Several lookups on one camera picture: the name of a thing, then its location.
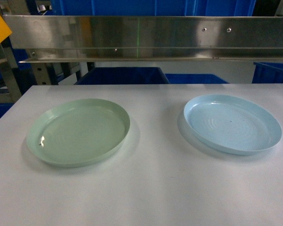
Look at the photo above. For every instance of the large blue bin top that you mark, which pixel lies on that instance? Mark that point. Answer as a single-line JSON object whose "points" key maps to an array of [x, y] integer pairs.
{"points": [[153, 7]]}

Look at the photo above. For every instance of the steel rack upright post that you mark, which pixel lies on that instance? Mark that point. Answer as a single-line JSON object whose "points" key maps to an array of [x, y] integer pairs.
{"points": [[10, 92]]}

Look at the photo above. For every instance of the blue bin lower middle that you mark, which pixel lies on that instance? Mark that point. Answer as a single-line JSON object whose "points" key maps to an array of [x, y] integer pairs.
{"points": [[123, 76]]}

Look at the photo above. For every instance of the light blue plastic plate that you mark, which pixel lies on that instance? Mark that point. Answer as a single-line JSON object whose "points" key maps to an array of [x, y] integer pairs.
{"points": [[232, 125]]}

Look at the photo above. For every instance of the blue bin lower right-middle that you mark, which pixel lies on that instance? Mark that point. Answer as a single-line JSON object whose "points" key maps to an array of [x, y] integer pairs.
{"points": [[194, 79]]}

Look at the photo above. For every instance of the light green plastic plate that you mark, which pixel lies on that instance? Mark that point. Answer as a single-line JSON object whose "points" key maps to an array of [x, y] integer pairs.
{"points": [[78, 133]]}

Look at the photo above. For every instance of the blue bin far right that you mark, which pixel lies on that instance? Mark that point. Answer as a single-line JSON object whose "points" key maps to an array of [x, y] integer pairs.
{"points": [[268, 73]]}

